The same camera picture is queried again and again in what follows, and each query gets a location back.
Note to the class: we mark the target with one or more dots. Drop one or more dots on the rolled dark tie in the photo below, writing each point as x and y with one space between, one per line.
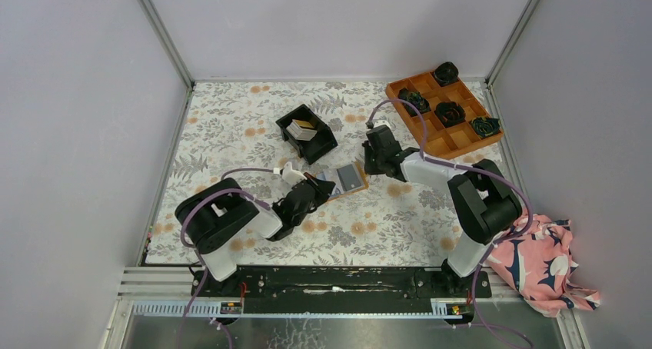
450 113
446 74

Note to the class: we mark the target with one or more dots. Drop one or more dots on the orange wooden compartment tray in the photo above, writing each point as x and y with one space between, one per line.
446 143

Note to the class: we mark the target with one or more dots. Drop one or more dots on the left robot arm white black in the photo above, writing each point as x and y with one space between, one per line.
212 217

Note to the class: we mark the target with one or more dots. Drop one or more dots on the pink patterned cloth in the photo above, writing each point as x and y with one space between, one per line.
539 264

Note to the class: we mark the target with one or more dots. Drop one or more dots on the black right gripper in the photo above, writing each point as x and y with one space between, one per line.
369 168

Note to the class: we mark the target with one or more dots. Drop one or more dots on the yellow leather card holder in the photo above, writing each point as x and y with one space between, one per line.
331 175

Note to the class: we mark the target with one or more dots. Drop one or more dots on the floral patterned table mat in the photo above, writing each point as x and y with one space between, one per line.
232 127

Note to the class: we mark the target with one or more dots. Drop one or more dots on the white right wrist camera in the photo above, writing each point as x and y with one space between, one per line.
380 123

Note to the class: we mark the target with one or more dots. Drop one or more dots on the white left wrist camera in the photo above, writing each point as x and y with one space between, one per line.
289 174

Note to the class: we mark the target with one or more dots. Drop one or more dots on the stack of credit cards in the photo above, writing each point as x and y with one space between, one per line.
301 130

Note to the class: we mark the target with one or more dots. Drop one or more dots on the rolled green tie left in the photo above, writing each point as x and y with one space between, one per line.
416 101

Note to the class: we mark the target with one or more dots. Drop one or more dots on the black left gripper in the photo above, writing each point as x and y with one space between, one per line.
322 189

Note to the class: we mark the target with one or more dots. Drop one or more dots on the rolled green tie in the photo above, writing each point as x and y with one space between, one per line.
416 101
485 127

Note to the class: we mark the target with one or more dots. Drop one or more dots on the rolled dark tie top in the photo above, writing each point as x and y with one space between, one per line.
446 74

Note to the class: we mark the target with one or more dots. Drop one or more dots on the rolled dark tie centre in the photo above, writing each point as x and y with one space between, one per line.
450 113

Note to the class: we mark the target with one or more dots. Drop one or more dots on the rolled green tie right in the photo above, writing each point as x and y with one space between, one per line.
485 127

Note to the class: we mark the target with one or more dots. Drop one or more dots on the black plastic card box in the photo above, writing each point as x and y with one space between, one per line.
321 144

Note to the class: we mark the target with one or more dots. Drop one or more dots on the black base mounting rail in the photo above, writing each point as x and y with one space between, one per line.
344 290

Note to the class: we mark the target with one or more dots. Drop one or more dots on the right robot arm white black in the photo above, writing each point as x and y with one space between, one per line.
486 203

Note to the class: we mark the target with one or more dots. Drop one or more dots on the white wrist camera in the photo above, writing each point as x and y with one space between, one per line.
289 174
380 123

